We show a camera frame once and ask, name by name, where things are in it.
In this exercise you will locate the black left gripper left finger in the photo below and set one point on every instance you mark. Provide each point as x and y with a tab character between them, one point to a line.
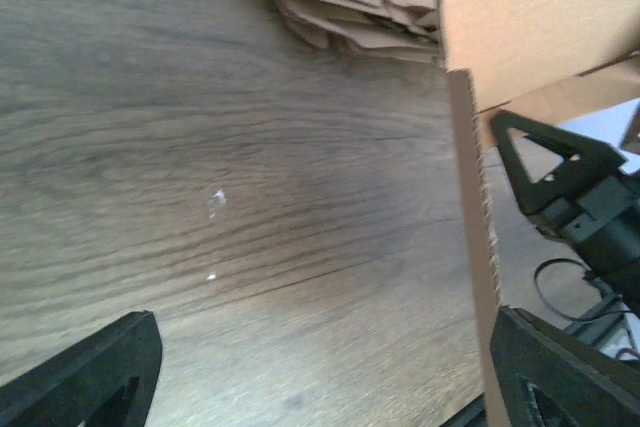
107	379

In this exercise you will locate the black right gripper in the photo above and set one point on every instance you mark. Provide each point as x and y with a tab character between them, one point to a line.
571	188

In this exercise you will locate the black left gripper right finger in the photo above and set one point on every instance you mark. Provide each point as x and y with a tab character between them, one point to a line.
549	378

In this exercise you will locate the cardboard box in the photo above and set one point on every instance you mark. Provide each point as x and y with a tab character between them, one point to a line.
553	60

